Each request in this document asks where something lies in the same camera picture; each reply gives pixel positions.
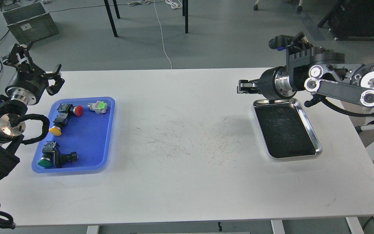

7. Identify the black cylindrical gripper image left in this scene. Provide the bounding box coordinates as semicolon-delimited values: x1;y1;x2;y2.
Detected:
2;41;64;105

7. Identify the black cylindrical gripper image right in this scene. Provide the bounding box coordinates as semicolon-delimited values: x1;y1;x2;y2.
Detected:
237;67;296;99

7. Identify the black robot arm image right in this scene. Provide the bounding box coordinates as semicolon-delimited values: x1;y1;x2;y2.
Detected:
237;32;374;117

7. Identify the silver metal tray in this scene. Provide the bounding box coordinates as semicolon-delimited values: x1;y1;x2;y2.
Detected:
253;98;323;161

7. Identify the blue plastic tray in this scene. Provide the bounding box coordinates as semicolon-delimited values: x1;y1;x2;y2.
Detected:
31;97;115;174

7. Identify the grey plastic crate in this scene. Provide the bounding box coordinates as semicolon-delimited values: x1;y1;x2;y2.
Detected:
2;2;59;44

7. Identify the green grey connector block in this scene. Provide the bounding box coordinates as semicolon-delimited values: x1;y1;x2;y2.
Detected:
87;101;108;114

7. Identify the black table leg left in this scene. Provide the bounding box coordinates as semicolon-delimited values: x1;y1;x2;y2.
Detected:
104;0;120;38

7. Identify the black table leg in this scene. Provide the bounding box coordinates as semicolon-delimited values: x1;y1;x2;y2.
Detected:
104;0;120;38
181;0;189;34

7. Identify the black table leg right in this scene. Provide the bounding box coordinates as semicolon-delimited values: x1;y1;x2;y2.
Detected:
181;0;189;34

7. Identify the black equipment case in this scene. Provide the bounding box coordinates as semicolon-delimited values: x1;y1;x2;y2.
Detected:
317;0;374;40

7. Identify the yellow push button switch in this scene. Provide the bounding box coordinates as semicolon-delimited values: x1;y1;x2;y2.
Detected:
48;112;70;136

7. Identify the red push button switch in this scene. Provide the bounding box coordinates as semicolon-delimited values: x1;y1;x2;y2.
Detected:
57;104;84;117

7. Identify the white cable on floor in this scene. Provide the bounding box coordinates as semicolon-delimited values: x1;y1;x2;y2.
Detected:
128;0;183;70

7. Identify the green push button switch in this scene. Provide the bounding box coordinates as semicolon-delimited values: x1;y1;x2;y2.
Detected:
37;141;60;168

